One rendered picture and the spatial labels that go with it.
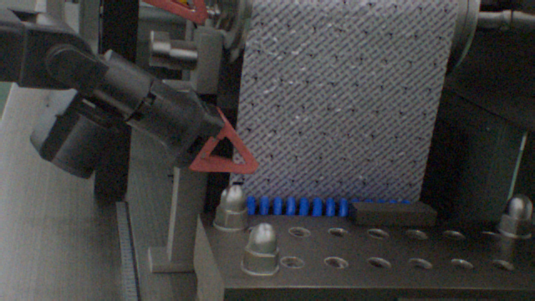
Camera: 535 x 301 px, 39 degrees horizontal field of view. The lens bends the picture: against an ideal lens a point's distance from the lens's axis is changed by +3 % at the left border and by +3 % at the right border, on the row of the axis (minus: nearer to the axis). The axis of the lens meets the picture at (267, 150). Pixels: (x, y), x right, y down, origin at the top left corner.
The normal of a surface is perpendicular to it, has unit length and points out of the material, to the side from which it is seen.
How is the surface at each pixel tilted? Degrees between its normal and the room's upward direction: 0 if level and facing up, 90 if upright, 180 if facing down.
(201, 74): 90
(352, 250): 0
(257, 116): 90
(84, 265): 0
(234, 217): 90
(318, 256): 0
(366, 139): 90
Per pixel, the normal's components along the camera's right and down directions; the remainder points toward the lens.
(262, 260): 0.23, 0.33
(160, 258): 0.12, -0.94
